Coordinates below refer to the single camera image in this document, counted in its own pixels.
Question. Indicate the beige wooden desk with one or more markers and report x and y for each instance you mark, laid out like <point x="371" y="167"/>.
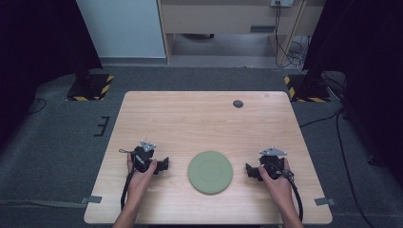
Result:
<point x="218" y="15"/>

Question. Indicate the person's left hand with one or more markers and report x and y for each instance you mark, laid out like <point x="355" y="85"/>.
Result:
<point x="138" y="183"/>

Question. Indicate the green round silicone mat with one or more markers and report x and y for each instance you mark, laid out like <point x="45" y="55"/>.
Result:
<point x="210" y="172"/>

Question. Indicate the black curtain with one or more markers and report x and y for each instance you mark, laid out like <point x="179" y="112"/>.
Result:
<point x="364" y="63"/>
<point x="38" y="47"/>

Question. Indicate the black stand post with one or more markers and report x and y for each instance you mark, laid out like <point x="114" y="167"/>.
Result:
<point x="313" y="72"/>

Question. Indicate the grey power strip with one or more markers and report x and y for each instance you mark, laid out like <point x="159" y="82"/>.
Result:
<point x="282" y="2"/>

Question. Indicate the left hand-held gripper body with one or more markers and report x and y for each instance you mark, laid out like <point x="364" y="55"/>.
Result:
<point x="142" y="158"/>

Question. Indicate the black striped stand base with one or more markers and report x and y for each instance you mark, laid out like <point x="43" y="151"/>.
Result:
<point x="90" y="90"/>
<point x="305" y="93"/>

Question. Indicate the person's right hand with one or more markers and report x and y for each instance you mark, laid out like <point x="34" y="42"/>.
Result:
<point x="282" y="190"/>

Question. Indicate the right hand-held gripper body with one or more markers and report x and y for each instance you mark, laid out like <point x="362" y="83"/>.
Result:
<point x="273" y="164"/>

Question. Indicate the grey tape piece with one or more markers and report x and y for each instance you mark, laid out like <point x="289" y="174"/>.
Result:
<point x="92" y="199"/>
<point x="324" y="201"/>

